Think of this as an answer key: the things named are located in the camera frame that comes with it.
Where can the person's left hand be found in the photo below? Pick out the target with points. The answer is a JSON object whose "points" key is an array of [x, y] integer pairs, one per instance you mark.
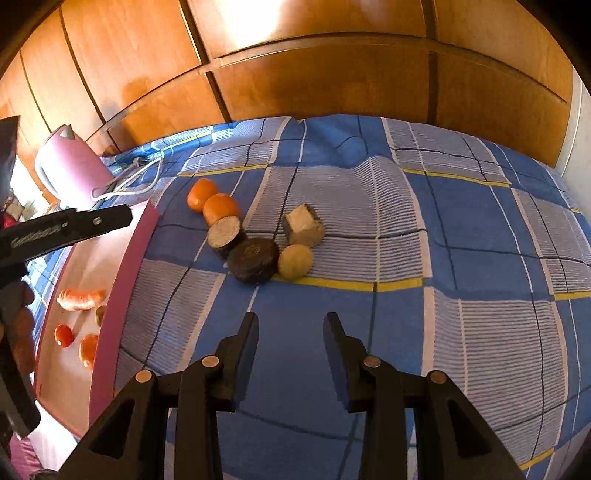
{"points": [[25, 337]]}

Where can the orange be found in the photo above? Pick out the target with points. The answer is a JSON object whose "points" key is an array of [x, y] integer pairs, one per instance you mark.
{"points": [[221, 208], [201, 194]]}

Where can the orange red fruit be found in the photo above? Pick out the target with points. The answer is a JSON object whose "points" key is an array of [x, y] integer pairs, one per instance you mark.
{"points": [[88, 350]]}

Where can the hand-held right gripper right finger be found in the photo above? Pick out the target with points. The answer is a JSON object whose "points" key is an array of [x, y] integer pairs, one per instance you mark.
{"points": [[335, 369]]}

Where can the orange carrot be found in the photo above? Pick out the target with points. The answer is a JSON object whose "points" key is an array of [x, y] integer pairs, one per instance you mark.
{"points": [[81, 299]]}

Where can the brown cut cylinder piece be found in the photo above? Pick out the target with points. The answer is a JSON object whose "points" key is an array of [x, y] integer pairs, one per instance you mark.
{"points": [[224, 233]]}

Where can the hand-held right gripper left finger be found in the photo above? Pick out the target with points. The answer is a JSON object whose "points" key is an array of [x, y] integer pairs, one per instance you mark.
{"points": [[245, 364]]}

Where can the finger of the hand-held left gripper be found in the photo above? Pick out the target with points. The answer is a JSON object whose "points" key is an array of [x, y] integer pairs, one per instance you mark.
{"points": [[99, 220]]}

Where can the tan round fruit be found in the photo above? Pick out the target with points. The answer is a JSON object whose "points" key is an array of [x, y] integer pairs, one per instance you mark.
{"points": [[295, 262]]}

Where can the red tomato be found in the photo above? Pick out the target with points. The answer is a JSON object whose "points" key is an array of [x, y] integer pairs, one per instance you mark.
{"points": [[63, 335]]}

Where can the dark brown round fruit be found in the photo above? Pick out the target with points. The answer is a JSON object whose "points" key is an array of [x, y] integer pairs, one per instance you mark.
{"points": [[253, 259]]}

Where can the blue plaid blanket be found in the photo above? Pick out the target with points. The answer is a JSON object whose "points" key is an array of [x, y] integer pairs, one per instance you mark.
{"points": [[415, 286]]}

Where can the pink electric kettle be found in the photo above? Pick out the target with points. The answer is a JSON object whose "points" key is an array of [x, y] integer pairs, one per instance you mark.
{"points": [[69, 170]]}

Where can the pink tray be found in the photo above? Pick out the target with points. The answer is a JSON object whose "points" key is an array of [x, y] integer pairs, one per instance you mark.
{"points": [[106, 263]]}

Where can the small green fruit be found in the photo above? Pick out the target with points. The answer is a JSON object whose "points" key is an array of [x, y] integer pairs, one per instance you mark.
{"points": [[100, 314]]}

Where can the pink cloth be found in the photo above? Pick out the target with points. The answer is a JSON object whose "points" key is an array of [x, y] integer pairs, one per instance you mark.
{"points": [[23, 458]]}

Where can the beige wedge piece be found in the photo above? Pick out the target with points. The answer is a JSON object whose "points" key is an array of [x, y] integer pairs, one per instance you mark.
{"points": [[302, 226]]}

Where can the wooden wardrobe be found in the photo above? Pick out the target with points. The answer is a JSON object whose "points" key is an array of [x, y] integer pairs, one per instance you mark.
{"points": [[323, 60]]}

